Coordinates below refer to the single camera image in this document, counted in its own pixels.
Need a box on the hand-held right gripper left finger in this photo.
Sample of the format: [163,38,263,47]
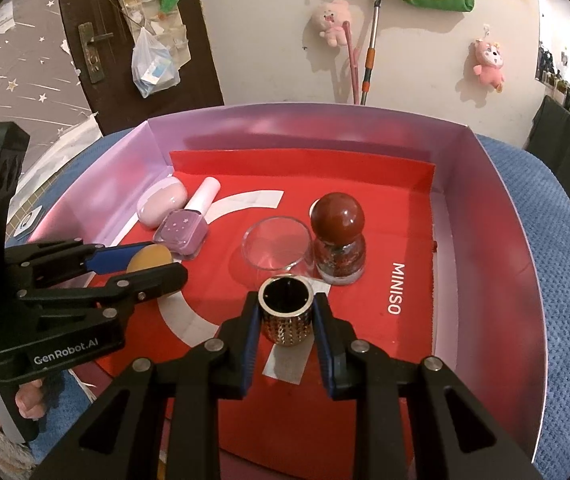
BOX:
[30,290,266,480]

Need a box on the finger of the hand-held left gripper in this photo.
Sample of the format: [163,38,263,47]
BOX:
[14,261,189,322]
[6,239,160,284]

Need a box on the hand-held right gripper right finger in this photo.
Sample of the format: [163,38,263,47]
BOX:
[312,292,546,480]

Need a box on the small orange round puff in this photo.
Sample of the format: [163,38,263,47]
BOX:
[126,245,173,276]

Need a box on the studded metallic cap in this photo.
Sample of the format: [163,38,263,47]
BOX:
[258,276,314,347]

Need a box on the purple nail polish bottle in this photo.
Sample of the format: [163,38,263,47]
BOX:
[153,177,222,261]

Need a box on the pink earbud case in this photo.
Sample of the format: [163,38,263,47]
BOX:
[136,176,188,227]

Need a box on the clear glass dish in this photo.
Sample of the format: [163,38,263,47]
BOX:
[241,216,314,276]

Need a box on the bottle with brown ball cap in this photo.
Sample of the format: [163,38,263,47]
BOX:
[309,192,367,286]

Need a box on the lilac cardboard box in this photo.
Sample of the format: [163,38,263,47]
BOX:
[27,103,551,466]

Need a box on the person's left hand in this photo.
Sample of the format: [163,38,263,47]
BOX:
[0,364,46,423]

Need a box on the white card with round logo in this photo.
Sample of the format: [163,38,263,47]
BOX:
[14,205,46,236]

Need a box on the white plastic sheet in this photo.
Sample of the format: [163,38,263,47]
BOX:
[40,110,103,201]

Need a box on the white plastic bag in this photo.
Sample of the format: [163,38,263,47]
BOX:
[131,27,182,99]

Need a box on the brown door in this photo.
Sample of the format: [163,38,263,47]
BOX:
[55,0,225,136]

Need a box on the clear hanging pocket organizer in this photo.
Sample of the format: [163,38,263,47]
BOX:
[97,0,191,76]

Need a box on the pink stick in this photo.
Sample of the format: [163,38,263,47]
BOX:
[342,21,363,106]

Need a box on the black cloth covered table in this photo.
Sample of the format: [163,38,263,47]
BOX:
[524,95,570,241]

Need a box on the pink plush toy white face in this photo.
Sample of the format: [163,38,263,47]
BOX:
[472,37,507,92]

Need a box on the brass door handle plate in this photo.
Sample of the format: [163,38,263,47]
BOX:
[77,22,114,84]

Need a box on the silver mop handle orange grip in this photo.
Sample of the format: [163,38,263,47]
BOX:
[360,0,385,106]

